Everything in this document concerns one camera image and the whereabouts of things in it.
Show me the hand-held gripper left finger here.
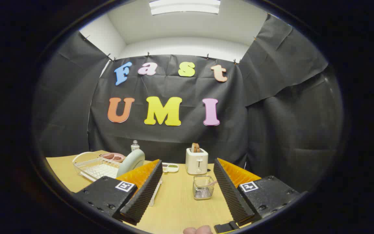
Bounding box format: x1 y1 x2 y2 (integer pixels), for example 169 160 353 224
73 159 163 226

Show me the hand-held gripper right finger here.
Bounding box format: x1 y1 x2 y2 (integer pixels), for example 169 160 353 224
213 158 302 227

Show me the silver wire basket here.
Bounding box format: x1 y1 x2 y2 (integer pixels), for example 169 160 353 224
193 175 214 200

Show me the light green plate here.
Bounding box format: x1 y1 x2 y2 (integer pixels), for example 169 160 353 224
117 149 145 178

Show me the white wire dish rack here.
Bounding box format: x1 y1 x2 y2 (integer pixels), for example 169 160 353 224
72 151 163 207

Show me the pink oval plate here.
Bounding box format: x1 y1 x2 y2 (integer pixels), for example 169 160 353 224
100 153 126 163

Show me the white divided tray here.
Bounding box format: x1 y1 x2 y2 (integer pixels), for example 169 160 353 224
162 162 180 173

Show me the white toaster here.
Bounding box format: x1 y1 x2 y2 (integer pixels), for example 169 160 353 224
185 148 209 175

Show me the black backdrop cloth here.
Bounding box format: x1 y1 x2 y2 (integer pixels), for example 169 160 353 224
33 15 343 192

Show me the ceiling light panel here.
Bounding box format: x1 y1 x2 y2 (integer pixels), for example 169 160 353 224
149 0 221 16

